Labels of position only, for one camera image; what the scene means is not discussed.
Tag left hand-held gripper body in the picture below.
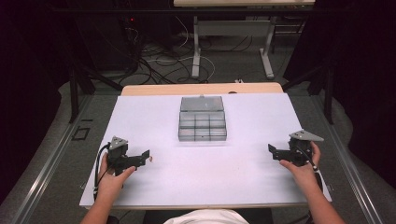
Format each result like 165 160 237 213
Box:
106 135 140 177

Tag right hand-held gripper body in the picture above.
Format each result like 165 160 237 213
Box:
277 129 325 168

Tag person's right hand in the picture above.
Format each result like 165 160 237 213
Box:
278 141 322 189

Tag person's left hand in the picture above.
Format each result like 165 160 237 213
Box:
98 152 137 202

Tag white table sheet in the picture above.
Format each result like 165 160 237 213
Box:
78 92 332 209

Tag clear plastic compartment box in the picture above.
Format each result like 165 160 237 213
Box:
177 95 228 143

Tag black metal stand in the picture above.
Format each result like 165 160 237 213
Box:
281 60 335 117
67 60 124 124

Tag person's white shirt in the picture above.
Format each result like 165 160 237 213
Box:
163 208 250 224

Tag white metal-legged desk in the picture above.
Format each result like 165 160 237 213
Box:
173 0 317 80

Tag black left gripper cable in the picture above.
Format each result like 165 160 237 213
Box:
92 143 112 202

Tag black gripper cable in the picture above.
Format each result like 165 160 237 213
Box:
92 143 112 202
295 145 325 192

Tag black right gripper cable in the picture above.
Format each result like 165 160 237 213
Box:
295 145 325 192

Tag metal floor rail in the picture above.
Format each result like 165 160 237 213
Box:
312 94 385 224
11 94 94 224

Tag tangle of floor cables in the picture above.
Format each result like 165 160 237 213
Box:
122 15 254 86

